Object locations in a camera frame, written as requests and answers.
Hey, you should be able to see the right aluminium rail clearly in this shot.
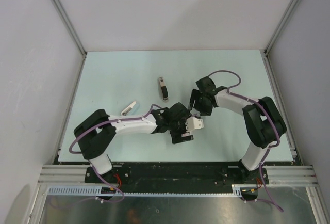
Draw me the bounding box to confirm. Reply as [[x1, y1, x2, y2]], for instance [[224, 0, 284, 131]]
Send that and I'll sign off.
[[265, 166, 318, 187]]

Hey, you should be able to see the light blue white stapler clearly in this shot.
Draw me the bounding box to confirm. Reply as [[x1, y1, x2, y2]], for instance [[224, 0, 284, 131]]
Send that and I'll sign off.
[[121, 101, 140, 116]]

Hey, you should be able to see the aluminium rail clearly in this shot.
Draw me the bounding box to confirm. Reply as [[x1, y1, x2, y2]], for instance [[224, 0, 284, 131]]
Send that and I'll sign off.
[[265, 166, 318, 187], [38, 165, 89, 185]]

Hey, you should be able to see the left aluminium frame post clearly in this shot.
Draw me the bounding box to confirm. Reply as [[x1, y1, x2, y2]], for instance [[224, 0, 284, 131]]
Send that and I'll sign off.
[[51, 0, 87, 57]]

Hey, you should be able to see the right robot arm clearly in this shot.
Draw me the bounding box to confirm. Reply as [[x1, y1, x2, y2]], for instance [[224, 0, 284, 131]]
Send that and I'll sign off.
[[189, 76, 287, 183]]

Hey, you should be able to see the aluminium frame post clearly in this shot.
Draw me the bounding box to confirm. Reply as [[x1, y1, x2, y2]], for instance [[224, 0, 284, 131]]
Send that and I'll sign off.
[[51, 0, 87, 57], [264, 0, 301, 55]]

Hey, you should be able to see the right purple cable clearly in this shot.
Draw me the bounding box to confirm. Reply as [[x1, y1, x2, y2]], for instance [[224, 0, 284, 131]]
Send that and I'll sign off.
[[207, 70, 284, 213]]

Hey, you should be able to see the purple cable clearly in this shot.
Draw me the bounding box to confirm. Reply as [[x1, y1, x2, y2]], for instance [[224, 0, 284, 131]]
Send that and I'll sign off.
[[207, 70, 284, 213], [69, 103, 125, 204]]

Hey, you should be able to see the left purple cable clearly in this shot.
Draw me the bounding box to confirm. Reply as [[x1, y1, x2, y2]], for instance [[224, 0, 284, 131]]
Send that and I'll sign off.
[[69, 103, 125, 204]]

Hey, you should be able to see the slotted cable duct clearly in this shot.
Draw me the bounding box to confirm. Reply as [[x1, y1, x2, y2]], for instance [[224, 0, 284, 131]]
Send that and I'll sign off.
[[47, 185, 248, 198]]

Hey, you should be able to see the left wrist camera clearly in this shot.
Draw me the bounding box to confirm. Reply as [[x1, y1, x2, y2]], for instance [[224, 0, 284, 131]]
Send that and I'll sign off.
[[185, 116, 204, 132]]

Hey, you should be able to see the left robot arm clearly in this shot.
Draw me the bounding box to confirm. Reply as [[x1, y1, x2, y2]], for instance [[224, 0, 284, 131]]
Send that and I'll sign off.
[[69, 103, 203, 183]]

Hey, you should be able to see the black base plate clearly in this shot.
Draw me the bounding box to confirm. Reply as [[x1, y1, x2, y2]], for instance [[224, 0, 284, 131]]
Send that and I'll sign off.
[[85, 162, 269, 193]]

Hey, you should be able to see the beige black stapler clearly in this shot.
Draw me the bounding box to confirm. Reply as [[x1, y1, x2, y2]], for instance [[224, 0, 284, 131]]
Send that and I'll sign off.
[[158, 77, 169, 102]]

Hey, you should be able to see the right aluminium frame post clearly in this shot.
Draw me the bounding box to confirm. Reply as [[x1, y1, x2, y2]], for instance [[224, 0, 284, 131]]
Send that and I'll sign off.
[[264, 0, 301, 55]]

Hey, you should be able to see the left aluminium rail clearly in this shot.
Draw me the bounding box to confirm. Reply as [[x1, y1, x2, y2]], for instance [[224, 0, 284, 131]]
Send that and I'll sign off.
[[38, 165, 89, 185]]

